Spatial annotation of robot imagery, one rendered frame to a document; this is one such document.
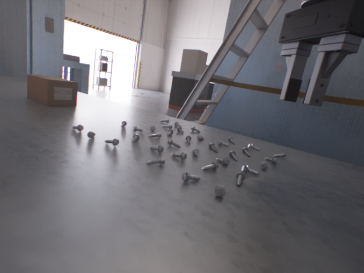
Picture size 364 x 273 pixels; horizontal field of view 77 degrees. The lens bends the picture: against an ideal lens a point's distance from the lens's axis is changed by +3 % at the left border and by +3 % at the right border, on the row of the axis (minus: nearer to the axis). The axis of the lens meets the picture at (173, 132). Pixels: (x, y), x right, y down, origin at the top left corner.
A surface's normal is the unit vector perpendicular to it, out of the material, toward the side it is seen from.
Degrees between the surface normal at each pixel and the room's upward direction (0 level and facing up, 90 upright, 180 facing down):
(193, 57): 90
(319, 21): 90
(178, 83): 90
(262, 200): 0
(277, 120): 90
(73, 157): 0
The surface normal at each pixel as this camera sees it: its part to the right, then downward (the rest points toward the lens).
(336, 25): -0.96, -0.09
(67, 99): 0.78, 0.26
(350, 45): 0.25, 0.25
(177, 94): -0.60, 0.09
